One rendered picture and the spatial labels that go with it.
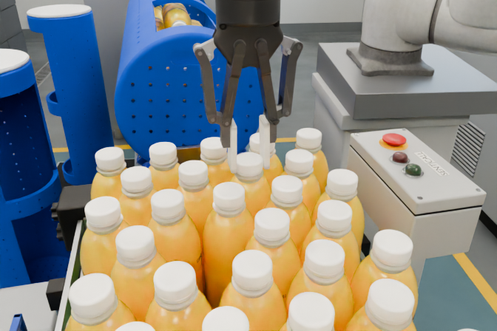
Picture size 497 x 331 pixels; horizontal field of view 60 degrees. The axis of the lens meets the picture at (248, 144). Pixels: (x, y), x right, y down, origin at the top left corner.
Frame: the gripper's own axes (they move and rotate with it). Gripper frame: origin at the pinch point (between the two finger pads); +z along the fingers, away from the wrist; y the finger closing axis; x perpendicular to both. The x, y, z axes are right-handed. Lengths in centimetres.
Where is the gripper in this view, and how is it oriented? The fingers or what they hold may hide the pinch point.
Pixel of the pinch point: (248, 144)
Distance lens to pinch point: 58.5
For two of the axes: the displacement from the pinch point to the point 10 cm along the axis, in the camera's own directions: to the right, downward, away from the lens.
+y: -9.8, 1.0, -1.9
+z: 0.0, 8.8, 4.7
